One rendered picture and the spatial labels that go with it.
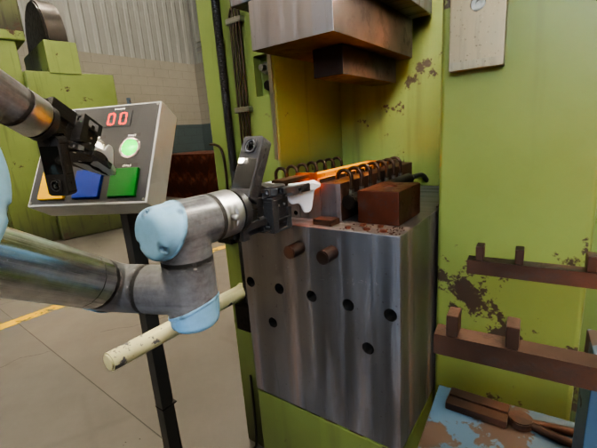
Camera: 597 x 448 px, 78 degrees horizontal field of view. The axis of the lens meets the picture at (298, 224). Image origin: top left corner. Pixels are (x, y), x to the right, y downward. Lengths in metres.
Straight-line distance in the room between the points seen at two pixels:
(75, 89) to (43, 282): 5.01
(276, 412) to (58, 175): 0.73
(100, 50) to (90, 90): 4.12
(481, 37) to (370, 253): 0.42
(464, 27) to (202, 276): 0.61
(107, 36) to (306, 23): 9.04
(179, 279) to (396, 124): 0.86
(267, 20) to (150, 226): 0.51
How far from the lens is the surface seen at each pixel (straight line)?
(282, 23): 0.83
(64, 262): 0.52
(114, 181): 1.02
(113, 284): 0.59
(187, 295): 0.55
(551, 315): 0.86
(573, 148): 0.78
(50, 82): 5.42
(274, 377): 0.97
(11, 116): 0.79
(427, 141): 1.17
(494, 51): 0.78
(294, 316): 0.84
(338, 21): 0.78
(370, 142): 1.24
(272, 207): 0.64
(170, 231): 0.50
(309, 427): 0.99
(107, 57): 9.61
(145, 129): 1.04
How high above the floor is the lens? 1.10
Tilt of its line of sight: 14 degrees down
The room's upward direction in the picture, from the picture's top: 4 degrees counter-clockwise
